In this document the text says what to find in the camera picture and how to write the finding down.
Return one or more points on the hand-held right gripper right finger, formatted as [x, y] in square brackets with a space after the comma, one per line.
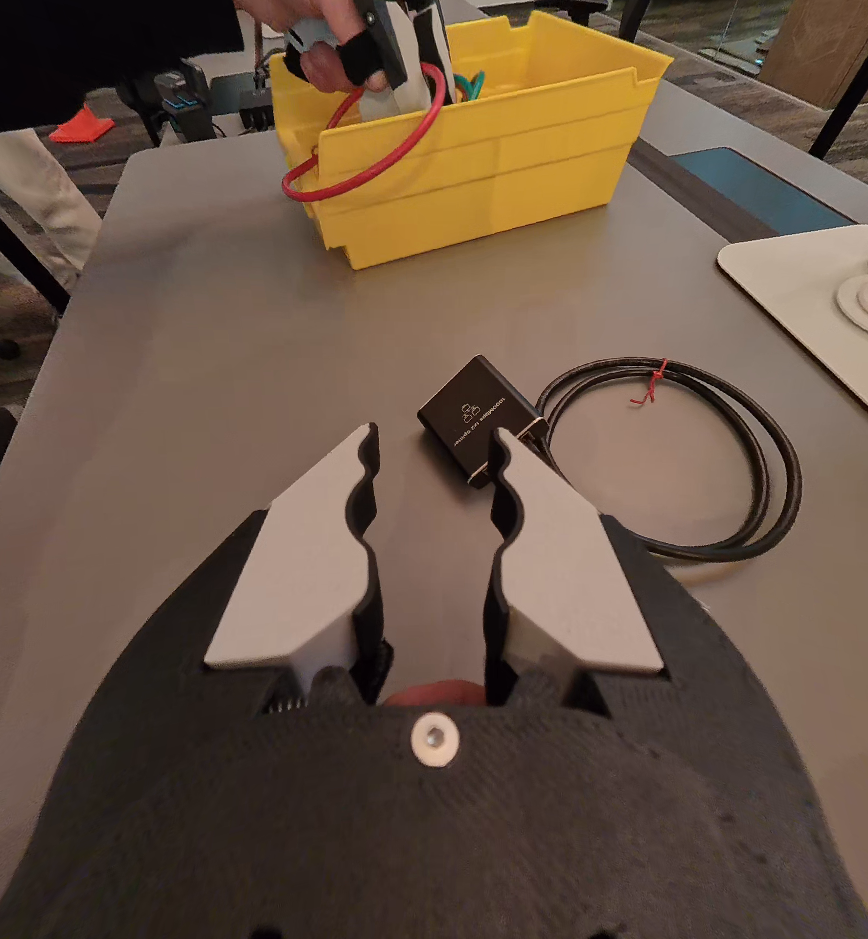
[573, 579]

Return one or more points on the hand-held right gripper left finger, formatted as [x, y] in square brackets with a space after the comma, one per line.
[294, 572]

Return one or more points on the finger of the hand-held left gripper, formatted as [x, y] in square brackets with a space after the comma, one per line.
[438, 44]
[412, 95]

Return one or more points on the yellow plastic bin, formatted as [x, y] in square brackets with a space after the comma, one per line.
[515, 183]

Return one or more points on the black ethernet splitter box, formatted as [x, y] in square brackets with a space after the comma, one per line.
[463, 411]

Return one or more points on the person's left forearm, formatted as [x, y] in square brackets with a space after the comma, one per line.
[96, 51]

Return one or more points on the person's left hand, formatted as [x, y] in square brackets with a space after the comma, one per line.
[327, 73]

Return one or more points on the black usb hub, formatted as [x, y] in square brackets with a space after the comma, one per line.
[256, 110]

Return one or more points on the black battery charger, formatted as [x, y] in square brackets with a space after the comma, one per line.
[188, 103]

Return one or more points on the red twist tie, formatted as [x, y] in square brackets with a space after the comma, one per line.
[653, 378]

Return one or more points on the orange plastic piece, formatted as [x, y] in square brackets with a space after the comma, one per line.
[82, 126]

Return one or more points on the blue table mat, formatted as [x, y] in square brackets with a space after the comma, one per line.
[757, 187]

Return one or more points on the white document stand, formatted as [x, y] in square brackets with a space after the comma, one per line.
[786, 293]

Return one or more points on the cardboard box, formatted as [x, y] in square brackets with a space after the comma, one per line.
[823, 51]

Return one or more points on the person's beige trousers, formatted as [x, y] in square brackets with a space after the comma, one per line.
[30, 198]

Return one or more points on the black stand pole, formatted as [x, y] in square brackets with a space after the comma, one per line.
[860, 88]

